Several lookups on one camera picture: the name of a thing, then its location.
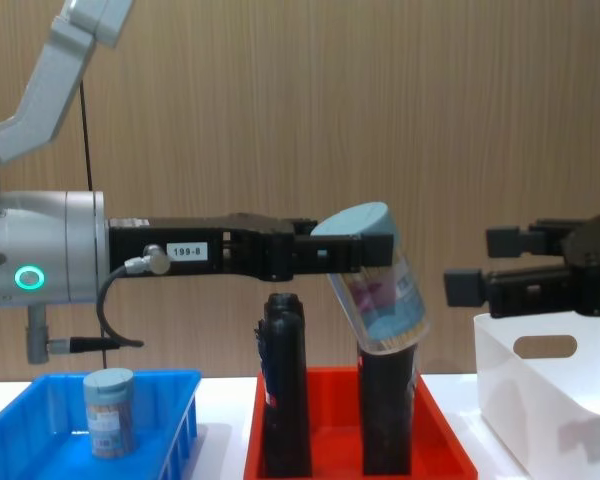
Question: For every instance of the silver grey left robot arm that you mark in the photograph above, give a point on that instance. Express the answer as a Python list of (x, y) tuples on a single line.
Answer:
[(40, 250)]

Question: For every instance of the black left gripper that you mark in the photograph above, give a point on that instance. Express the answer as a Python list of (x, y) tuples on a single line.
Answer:
[(240, 245)]

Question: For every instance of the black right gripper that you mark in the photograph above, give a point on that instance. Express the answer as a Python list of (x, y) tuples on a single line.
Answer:
[(597, 265)]

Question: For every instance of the blue plastic bin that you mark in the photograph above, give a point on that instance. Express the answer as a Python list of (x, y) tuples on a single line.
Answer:
[(30, 430)]

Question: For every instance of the red plastic bin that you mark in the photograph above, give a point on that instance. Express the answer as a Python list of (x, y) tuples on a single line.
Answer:
[(340, 450)]

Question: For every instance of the black plastic bottle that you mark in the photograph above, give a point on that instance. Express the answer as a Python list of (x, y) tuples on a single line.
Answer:
[(285, 390), (387, 415)]

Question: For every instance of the clear toothpick jar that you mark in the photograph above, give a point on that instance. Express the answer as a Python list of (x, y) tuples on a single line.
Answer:
[(110, 415), (385, 305)]

